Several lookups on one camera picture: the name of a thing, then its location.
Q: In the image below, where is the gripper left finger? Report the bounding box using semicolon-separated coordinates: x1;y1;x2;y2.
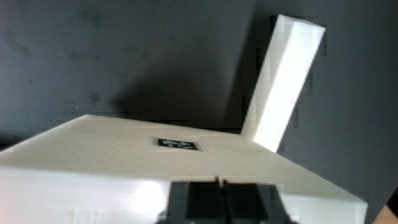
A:
162;182;223;224

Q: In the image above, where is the white small box part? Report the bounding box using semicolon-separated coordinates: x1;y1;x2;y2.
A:
0;115;368;224

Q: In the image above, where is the white U-shaped fence frame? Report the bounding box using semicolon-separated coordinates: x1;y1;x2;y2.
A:
242;14;326;152

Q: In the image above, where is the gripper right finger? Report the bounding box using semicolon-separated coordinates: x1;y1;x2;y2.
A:
223;181;292;224

